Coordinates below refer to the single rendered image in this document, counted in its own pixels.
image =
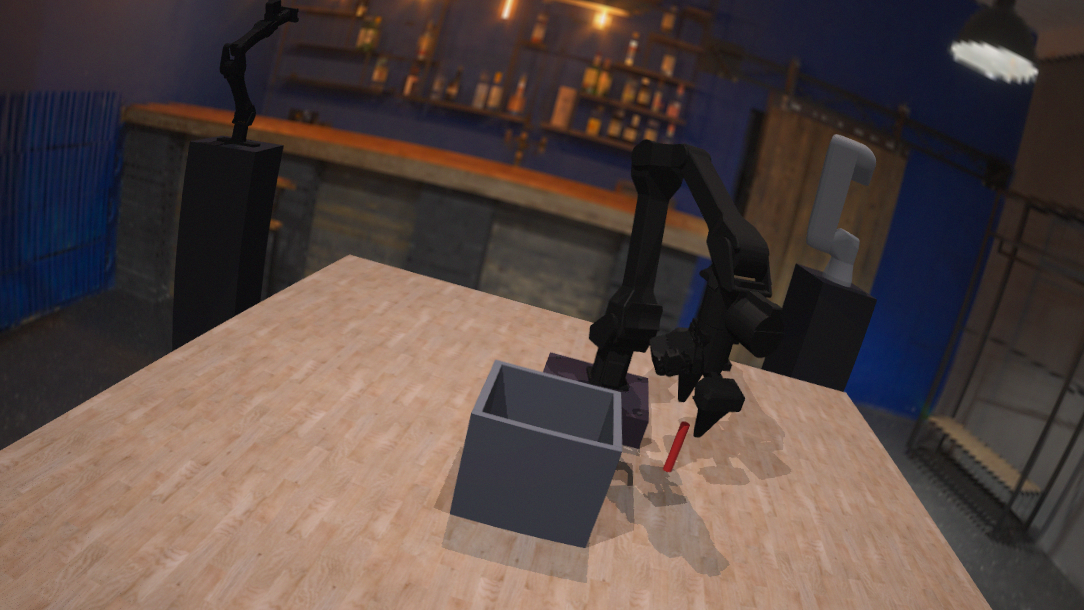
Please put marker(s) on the red peg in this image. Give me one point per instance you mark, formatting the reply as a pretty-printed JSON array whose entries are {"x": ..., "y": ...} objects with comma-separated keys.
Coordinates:
[{"x": 676, "y": 446}]

